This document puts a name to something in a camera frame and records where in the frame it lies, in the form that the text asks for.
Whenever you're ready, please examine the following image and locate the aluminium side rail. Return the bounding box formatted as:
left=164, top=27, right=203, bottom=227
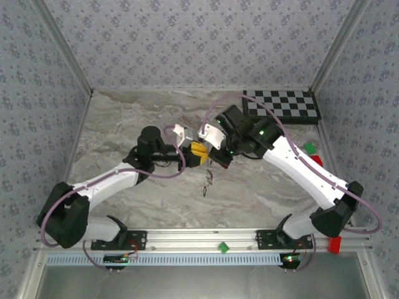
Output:
left=15, top=92, right=94, bottom=299
left=311, top=90, right=386, bottom=299

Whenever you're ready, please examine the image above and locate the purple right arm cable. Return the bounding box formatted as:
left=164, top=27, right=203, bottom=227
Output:
left=201, top=94, right=384, bottom=273

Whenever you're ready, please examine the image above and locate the steel front panel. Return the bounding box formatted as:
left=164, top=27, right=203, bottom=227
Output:
left=39, top=264, right=370, bottom=299

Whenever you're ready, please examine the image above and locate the small circuit board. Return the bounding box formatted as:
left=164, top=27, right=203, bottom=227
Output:
left=103, top=254, right=130, bottom=265
left=280, top=254, right=305, bottom=264

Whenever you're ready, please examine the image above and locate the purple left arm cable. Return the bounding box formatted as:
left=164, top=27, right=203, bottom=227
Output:
left=39, top=125, right=187, bottom=273

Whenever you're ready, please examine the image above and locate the aluminium corner post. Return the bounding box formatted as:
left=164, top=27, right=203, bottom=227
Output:
left=310, top=0, right=372, bottom=93
left=31, top=0, right=95, bottom=95

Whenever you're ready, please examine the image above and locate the red square toy brick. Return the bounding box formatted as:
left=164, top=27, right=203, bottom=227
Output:
left=327, top=235, right=343, bottom=255

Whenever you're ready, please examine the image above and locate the light blue slotted cable duct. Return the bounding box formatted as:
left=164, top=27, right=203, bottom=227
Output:
left=46, top=252, right=283, bottom=267

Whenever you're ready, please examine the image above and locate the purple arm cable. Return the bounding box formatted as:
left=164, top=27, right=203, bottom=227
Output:
left=39, top=125, right=187, bottom=273
left=201, top=94, right=384, bottom=273

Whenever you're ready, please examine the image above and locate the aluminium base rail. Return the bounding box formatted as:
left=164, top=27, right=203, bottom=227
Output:
left=32, top=229, right=373, bottom=254

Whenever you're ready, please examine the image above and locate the black grey chessboard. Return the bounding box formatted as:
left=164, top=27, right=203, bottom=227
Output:
left=242, top=89, right=322, bottom=126

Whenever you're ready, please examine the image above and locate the aluminium back rail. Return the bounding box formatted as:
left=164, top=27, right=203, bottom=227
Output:
left=92, top=87, right=314, bottom=93

